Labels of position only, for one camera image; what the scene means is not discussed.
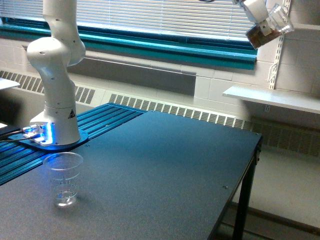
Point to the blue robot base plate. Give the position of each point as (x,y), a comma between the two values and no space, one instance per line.
(84,137)

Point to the white desk at left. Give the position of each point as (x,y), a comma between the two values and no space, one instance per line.
(7,84)

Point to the black table leg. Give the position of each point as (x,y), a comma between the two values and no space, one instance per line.
(244,197)

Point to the white shelf bracket rail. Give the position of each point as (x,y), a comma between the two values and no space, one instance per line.
(273,70)

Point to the blue aluminium rail platform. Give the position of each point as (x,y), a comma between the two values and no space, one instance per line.
(16,159)

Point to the white window blinds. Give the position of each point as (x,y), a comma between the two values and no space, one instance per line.
(189,21)

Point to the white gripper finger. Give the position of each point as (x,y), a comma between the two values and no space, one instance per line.
(264,27)

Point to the teal window sill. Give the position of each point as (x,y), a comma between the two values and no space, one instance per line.
(238,54)

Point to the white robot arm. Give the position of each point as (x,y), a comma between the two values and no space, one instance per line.
(57,126)

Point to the clear plastic cup with nuts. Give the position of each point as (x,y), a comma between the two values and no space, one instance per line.
(278,21)

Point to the white lower wall shelf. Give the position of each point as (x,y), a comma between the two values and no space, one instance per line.
(278,98)

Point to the clear plastic cup on table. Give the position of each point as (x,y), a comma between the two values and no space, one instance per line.
(64,170)

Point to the baseboard radiator vent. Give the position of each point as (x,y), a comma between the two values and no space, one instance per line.
(274,134)

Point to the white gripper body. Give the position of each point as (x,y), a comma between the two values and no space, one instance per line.
(255,10)

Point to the white upper wall shelf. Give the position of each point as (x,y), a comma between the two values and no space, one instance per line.
(301,26)

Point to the white wall shelf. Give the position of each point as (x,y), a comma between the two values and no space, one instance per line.
(301,26)
(278,98)

